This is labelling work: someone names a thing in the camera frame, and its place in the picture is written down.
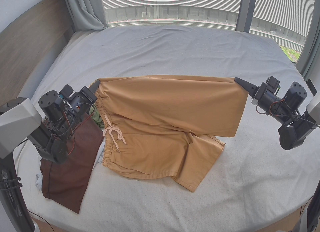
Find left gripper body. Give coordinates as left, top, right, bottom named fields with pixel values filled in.
left=72, top=85, right=98, bottom=109

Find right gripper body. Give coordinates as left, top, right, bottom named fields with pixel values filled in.
left=251, top=82, right=278, bottom=113

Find tan shorts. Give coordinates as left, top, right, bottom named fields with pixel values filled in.
left=96, top=75, right=248, bottom=193

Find green garment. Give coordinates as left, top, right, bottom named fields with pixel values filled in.
left=90, top=103, right=104, bottom=128

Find white garment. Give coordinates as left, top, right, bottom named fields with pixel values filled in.
left=35, top=144, right=105, bottom=189

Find dark brown garment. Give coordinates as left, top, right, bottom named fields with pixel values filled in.
left=40, top=112, right=104, bottom=214

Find grey-green curtain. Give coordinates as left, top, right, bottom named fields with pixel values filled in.
left=60, top=0, right=110, bottom=31

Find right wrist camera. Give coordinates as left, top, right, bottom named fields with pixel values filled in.
left=266, top=76, right=280, bottom=93

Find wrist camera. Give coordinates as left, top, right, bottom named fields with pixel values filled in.
left=266, top=76, right=280, bottom=93
left=59, top=84, right=75, bottom=99

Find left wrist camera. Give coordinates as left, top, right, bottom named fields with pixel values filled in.
left=59, top=84, right=75, bottom=99

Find black cable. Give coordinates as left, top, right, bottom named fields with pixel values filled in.
left=28, top=210, right=54, bottom=230

